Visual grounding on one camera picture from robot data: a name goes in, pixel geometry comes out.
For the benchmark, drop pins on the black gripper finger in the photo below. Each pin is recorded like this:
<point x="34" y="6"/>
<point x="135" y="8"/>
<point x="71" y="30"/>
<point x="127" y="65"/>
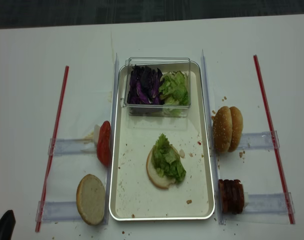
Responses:
<point x="7" y="225"/>

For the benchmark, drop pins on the red tomato slices stack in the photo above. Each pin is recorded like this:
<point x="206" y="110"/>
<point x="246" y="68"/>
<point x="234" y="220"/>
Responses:
<point x="103" y="145"/>

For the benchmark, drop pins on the green lettuce on bun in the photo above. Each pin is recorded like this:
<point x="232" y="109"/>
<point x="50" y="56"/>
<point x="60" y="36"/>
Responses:
<point x="166" y="160"/>

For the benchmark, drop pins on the green lettuce in container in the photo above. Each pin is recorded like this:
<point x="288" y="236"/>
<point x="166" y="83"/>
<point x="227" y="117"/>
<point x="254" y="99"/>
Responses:
<point x="173" y="89"/>

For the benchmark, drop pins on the stack of bacon patties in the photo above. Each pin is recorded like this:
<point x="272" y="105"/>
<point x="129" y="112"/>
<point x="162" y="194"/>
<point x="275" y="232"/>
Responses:
<point x="232" y="196"/>

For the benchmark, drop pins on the lower left clear holder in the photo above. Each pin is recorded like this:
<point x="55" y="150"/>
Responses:
<point x="51" y="211"/>

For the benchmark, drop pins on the clear holder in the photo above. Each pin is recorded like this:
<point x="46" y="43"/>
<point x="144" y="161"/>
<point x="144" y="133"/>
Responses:
<point x="51" y="211"/>
<point x="273" y="203"/>
<point x="60" y="146"/>
<point x="267" y="140"/>

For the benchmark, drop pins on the left red strip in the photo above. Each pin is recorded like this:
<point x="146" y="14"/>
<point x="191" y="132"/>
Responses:
<point x="51" y="149"/>

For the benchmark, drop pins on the red strip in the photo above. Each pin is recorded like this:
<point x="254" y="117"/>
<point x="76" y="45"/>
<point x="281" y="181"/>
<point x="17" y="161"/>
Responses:
<point x="51" y="149"/>
<point x="276" y="151"/>

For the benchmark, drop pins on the bun half at left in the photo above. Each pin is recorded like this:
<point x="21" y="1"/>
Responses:
<point x="90" y="199"/>

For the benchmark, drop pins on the upper left clear holder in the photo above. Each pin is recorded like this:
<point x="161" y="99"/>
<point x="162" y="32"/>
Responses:
<point x="60" y="146"/>

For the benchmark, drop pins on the white rectangular metal tray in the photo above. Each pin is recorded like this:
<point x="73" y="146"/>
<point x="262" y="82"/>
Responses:
<point x="133" y="197"/>

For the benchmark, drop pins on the white pusher block left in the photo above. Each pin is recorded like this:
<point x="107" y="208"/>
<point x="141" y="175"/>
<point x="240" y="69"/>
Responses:
<point x="96" y="135"/>

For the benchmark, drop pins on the white pusher block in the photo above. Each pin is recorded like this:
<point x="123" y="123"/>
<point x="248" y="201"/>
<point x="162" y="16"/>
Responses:
<point x="96" y="135"/>
<point x="246" y="199"/>

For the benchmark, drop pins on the bottom bun on tray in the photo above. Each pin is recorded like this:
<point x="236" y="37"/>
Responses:
<point x="162" y="182"/>

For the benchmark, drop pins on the purple cabbage leaves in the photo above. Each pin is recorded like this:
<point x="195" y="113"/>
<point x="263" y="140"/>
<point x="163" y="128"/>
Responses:
<point x="144" y="86"/>

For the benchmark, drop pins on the clear plastic salad container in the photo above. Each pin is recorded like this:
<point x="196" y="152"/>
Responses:
<point x="165" y="64"/>

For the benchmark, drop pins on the sesame top bun front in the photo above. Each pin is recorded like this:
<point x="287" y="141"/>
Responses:
<point x="222" y="129"/>

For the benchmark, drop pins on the sesame bun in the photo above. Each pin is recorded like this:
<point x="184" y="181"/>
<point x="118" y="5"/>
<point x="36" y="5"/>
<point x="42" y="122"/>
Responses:
<point x="222" y="129"/>
<point x="237" y="127"/>

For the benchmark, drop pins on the white pusher block right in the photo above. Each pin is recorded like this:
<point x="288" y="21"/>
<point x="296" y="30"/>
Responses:
<point x="246" y="199"/>

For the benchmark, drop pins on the sesame top bun rear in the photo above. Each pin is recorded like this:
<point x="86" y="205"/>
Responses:
<point x="237" y="127"/>

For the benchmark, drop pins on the lower right clear holder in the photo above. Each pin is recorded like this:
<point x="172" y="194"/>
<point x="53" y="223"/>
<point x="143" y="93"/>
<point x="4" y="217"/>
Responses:
<point x="273" y="203"/>

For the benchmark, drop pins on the upper right clear holder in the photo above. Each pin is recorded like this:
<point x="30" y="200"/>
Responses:
<point x="267" y="140"/>

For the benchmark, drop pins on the right red strip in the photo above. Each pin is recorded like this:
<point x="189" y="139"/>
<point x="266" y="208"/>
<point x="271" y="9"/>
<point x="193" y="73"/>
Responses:
<point x="276" y="151"/>

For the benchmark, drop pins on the left long clear rail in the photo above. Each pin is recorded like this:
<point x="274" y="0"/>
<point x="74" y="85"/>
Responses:
<point x="112" y="122"/>

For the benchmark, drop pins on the long clear rail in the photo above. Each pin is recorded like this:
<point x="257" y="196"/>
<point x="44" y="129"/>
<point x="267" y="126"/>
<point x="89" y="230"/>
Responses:
<point x="112" y="122"/>
<point x="214" y="155"/>

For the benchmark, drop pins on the right long clear rail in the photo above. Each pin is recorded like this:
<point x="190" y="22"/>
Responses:
<point x="214" y="155"/>

